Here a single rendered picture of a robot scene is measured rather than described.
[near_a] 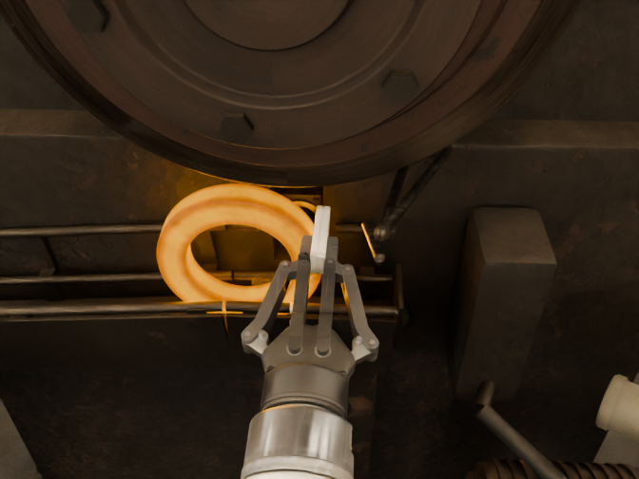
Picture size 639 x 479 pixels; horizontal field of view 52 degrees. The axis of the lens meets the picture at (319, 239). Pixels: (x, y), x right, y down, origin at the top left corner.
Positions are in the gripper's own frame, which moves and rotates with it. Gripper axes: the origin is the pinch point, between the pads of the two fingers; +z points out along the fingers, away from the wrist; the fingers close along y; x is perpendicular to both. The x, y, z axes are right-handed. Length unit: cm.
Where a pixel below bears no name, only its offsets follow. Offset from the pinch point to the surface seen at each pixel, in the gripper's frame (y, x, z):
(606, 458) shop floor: 60, -82, 13
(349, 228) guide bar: 3.1, -4.6, 5.7
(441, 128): 10.6, 15.2, 0.7
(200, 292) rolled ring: -13.6, -8.9, -1.5
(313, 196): -1.5, -4.4, 10.4
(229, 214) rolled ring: -9.4, 2.5, 0.6
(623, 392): 31.9, -8.3, -11.1
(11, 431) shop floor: -68, -84, 10
